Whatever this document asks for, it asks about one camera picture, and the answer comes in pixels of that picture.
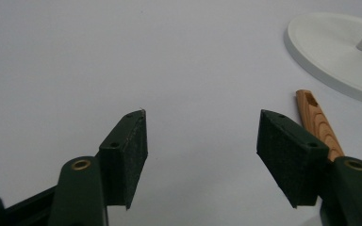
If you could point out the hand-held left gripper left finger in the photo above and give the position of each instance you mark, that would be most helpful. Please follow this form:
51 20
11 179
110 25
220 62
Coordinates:
122 153

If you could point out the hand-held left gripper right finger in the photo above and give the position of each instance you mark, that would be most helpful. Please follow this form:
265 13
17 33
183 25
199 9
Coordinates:
295 157

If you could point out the white round stand base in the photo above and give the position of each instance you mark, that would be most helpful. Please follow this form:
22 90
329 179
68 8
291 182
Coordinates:
330 53

